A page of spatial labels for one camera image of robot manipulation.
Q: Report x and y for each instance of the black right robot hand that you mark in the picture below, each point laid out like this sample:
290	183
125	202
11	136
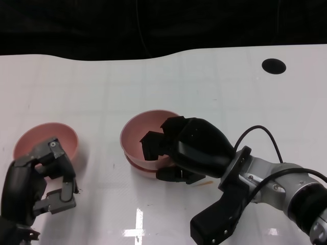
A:
201	148

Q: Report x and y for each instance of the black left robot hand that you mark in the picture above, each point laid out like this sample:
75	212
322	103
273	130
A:
20	183

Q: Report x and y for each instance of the black backdrop cloth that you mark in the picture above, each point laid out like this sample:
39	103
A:
76	25

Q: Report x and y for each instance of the orange sliver scrap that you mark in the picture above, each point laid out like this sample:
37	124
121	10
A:
207	182

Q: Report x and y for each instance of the black round table grommet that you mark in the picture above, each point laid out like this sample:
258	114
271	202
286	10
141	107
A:
274	66

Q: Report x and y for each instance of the pink plastic bowl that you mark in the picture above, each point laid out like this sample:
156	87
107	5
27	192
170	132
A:
64	135
132	137
145	173

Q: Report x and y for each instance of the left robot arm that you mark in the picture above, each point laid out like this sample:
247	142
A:
11	233

